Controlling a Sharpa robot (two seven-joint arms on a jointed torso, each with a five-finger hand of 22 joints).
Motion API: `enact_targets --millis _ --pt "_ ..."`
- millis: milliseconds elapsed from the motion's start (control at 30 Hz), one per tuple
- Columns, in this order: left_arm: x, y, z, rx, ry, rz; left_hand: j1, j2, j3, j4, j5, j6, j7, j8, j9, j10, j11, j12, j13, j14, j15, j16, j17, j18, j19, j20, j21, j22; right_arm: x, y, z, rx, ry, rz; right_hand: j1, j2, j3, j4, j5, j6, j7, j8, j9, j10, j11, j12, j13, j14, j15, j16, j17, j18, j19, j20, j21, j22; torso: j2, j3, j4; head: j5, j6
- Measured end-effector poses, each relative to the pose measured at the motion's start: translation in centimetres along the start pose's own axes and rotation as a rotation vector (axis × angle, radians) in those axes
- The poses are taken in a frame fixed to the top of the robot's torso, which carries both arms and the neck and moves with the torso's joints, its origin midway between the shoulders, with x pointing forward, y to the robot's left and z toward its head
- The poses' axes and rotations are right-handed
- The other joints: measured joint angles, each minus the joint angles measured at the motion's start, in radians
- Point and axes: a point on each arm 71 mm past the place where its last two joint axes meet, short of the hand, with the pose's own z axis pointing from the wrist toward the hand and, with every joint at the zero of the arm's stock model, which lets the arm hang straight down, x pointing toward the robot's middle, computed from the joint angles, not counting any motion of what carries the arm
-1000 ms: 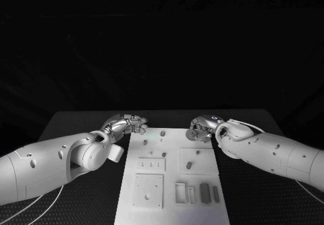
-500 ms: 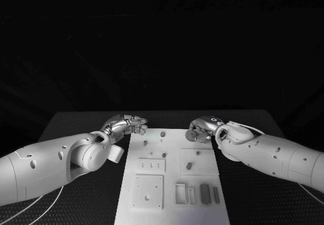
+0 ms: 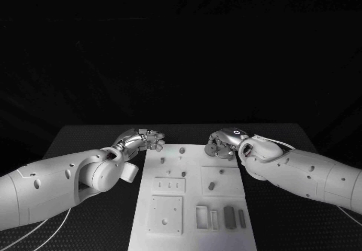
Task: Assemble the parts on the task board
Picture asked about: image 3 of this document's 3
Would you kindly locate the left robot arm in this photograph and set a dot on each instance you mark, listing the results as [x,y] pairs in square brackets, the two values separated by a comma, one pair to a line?
[47,188]

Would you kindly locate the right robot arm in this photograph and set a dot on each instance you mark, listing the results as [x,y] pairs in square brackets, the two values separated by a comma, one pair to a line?
[298,172]

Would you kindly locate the grey thin cylinder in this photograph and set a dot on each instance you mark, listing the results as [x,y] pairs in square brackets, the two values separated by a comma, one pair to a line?
[241,218]

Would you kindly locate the grey gear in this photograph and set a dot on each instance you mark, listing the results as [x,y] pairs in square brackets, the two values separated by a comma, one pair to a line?
[209,150]

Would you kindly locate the grey plug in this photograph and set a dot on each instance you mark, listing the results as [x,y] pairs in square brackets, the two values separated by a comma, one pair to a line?
[210,186]

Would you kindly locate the grey long cylinder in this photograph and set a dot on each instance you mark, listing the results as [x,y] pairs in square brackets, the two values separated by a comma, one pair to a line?
[229,217]

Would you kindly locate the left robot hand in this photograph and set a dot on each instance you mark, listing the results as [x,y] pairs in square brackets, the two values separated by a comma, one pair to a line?
[133,140]

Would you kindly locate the white task board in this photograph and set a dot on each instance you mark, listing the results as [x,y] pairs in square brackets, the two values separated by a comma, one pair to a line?
[192,198]

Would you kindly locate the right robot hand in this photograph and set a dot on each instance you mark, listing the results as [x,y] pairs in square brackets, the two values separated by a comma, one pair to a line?
[229,136]

